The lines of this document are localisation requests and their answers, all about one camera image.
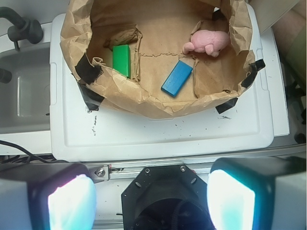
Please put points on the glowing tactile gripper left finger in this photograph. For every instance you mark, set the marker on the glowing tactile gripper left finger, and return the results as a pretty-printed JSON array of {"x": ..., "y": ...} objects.
[{"x": 46, "y": 196}]

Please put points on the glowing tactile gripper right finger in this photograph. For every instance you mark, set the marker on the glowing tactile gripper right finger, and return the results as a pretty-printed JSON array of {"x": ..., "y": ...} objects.
[{"x": 266, "y": 193}]

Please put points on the blue rectangular block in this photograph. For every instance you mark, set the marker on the blue rectangular block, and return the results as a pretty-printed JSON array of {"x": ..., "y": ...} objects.
[{"x": 177, "y": 78}]

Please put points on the green rectangular block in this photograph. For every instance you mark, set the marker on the green rectangular block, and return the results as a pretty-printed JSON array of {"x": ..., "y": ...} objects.
[{"x": 121, "y": 60}]

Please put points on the white plastic bin lid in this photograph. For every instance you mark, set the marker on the white plastic bin lid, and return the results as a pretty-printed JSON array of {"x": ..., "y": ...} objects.
[{"x": 78, "y": 134}]

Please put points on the black tape strip lower right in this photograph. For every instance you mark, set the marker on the black tape strip lower right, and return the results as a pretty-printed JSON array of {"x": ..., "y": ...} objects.
[{"x": 226, "y": 106}]

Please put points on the black tape strip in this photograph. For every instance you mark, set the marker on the black tape strip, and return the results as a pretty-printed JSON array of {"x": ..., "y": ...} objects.
[
  {"x": 226, "y": 106},
  {"x": 86, "y": 71},
  {"x": 91, "y": 99},
  {"x": 254, "y": 68}
]

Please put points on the black tape strip lower left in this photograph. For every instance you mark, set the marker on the black tape strip lower left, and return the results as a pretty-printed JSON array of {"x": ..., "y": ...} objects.
[{"x": 91, "y": 99}]

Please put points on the pink plush toy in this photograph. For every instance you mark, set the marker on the pink plush toy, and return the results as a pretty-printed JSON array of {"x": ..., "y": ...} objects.
[{"x": 206, "y": 41}]

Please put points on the black faucet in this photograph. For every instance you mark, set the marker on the black faucet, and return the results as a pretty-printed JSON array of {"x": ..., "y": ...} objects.
[{"x": 22, "y": 27}]

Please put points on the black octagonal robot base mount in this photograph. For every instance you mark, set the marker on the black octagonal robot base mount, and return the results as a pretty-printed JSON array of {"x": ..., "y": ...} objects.
[{"x": 166, "y": 198}]

